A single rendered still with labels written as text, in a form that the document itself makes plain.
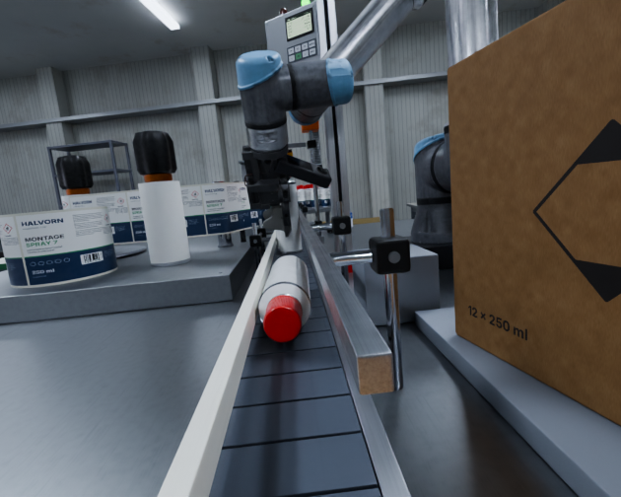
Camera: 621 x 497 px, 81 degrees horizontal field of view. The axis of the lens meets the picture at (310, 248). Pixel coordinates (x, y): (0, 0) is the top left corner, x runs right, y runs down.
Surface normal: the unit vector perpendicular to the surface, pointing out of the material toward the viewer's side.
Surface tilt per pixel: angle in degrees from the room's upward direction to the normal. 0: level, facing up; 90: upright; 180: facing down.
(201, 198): 90
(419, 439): 0
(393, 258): 90
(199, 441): 0
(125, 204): 90
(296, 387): 0
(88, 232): 90
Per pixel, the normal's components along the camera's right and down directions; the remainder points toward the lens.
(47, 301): 0.05, 0.15
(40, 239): 0.27, 0.12
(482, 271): -0.97, 0.12
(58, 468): -0.09, -0.98
